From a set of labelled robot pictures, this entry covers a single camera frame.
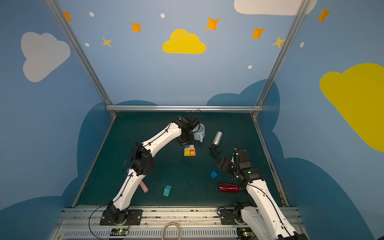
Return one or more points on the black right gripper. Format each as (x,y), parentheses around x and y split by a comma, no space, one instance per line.
(227,163)

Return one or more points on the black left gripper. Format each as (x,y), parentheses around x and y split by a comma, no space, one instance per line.
(186,141)

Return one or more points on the tan wood block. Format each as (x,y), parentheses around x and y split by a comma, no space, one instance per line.
(190,149)

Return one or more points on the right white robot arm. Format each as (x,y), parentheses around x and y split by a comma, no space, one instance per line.
(263,216)

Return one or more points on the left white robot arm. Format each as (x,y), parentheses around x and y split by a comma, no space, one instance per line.
(142,163)

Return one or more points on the teal block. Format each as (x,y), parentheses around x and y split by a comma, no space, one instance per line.
(167,190)

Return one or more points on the light blue ceramic mug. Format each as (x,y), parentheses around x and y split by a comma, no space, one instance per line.
(199,132)

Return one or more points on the red spray bottle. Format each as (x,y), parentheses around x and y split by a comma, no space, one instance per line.
(230,188)

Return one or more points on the silver spray bottle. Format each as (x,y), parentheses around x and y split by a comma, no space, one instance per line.
(214,149)

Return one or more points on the right green circuit board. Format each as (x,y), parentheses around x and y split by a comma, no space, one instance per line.
(245,234)

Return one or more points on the green circuit board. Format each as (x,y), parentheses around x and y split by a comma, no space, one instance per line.
(119,232)
(245,234)

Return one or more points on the purple pink toy spatula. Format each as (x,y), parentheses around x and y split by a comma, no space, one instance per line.
(143,187)

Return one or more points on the left green circuit board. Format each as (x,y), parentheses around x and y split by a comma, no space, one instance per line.
(119,232)

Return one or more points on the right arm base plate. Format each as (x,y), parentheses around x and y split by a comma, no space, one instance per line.
(227,217)

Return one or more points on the aluminium back frame rail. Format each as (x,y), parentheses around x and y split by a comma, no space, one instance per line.
(145,108)

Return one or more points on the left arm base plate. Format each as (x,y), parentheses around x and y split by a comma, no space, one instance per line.
(132,217)

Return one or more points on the front aluminium rail base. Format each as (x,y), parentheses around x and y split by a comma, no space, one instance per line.
(157,223)

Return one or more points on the aluminium left corner post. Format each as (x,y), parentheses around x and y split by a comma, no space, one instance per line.
(71,36)

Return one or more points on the aluminium corner post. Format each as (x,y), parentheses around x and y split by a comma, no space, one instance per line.
(71,36)
(290,37)

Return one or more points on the aluminium right corner post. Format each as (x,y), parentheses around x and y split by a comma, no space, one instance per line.
(290,37)

